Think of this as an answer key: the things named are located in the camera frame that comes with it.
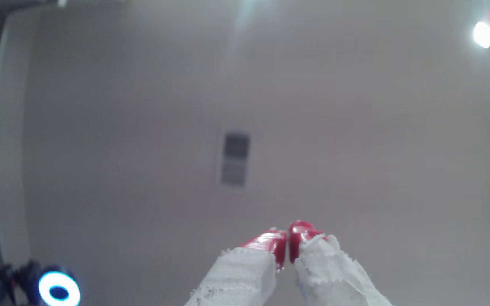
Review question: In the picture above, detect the red tape-wrapped gripper finger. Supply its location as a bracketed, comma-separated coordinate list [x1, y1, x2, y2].
[289, 220, 393, 306]
[184, 228, 288, 306]

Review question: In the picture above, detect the grey ceiling vent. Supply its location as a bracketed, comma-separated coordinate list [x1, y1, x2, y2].
[221, 132, 251, 188]

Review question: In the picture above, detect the black tripod stand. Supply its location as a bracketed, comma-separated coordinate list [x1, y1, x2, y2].
[0, 261, 41, 306]

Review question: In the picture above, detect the round ceiling light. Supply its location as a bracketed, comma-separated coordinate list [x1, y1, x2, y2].
[472, 20, 490, 48]

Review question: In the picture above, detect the blue glowing ring light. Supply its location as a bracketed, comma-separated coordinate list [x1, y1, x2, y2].
[37, 271, 81, 306]

